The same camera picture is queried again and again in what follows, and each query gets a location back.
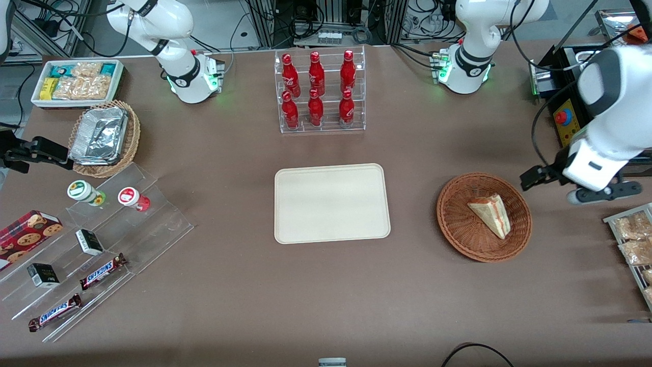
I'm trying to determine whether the small rice cracker bag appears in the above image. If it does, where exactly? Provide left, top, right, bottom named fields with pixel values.
left=71, top=62, right=103, bottom=78

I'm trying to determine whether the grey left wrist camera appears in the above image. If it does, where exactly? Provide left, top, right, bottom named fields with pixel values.
left=567, top=180, right=643, bottom=205

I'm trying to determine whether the green capped white jar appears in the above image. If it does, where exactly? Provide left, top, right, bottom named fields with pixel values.
left=67, top=179, right=107, bottom=207

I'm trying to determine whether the clear acrylic step shelf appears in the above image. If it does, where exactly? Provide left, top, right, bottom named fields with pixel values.
left=0, top=162, right=195, bottom=343

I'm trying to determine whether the light wicker basket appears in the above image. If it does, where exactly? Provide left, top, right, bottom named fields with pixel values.
left=68, top=100, right=141, bottom=178

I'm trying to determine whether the black food warmer machine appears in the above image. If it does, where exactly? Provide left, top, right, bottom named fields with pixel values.
left=529, top=43, right=652, bottom=179

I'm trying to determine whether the brown wicker basket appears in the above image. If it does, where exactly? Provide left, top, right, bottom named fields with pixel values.
left=437, top=172, right=533, bottom=264

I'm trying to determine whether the red capped white jar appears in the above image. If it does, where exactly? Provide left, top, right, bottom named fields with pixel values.
left=118, top=187, right=151, bottom=213

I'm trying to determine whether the white rectangular snack bin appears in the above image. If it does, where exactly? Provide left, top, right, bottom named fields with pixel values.
left=31, top=59, right=126, bottom=110

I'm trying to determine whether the clear acrylic bottle rack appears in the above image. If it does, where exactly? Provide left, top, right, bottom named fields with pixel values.
left=274, top=45, right=367, bottom=135

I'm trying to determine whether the beige plastic tray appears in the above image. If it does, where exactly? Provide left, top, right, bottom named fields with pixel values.
left=274, top=163, right=392, bottom=245

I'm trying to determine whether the stack of foil containers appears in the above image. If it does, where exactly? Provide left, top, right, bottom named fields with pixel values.
left=69, top=107, right=128, bottom=166

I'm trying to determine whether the red cookie box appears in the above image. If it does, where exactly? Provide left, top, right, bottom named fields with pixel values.
left=0, top=209, right=63, bottom=272

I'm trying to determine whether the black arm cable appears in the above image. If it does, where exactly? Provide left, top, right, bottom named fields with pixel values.
left=531, top=79, right=580, bottom=171

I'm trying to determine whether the red cola bottle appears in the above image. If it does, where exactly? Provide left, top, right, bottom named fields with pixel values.
left=340, top=49, right=357, bottom=95
left=282, top=53, right=302, bottom=98
left=338, top=89, right=356, bottom=126
left=308, top=51, right=325, bottom=96
left=307, top=88, right=325, bottom=127
left=281, top=91, right=300, bottom=130

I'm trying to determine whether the triangular sandwich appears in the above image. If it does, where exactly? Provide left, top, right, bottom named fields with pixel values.
left=467, top=193, right=510, bottom=240

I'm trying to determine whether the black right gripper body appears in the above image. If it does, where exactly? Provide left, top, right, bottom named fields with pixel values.
left=0, top=129, right=23, bottom=156

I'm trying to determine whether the snickers chocolate bar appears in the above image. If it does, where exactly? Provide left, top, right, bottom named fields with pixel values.
left=79, top=253, right=127, bottom=291
left=28, top=294, right=83, bottom=332

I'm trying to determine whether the steel wire rack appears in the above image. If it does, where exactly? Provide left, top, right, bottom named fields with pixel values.
left=603, top=202, right=652, bottom=312

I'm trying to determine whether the large rice cracker bag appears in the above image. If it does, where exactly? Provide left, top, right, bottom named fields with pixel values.
left=52, top=75, right=112, bottom=100

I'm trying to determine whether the black looped floor cable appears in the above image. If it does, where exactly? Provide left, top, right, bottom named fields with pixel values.
left=440, top=343, right=516, bottom=367

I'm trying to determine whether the small black box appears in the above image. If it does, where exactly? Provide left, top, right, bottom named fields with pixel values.
left=26, top=263, right=61, bottom=289
left=75, top=229, right=104, bottom=257

